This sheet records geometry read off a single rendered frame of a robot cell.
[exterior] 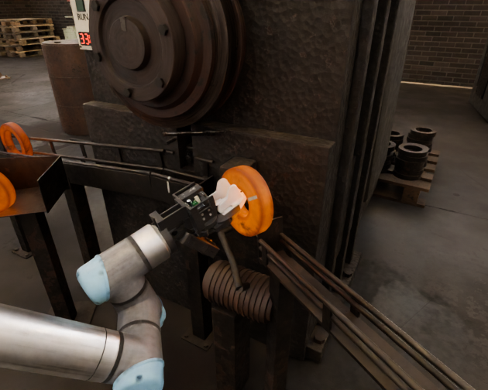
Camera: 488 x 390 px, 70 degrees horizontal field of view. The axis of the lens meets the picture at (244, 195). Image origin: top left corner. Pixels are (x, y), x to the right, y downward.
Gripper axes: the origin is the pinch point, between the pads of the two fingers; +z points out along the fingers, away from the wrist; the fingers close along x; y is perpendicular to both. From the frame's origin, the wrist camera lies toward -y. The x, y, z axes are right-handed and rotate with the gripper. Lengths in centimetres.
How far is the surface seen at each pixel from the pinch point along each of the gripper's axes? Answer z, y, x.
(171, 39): 6.8, 27.4, 26.8
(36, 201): -39, -16, 74
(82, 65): 44, -34, 319
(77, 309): -52, -74, 80
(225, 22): 18.7, 27.9, 21.9
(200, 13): 15.5, 30.5, 26.3
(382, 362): -4.3, -13.3, -37.4
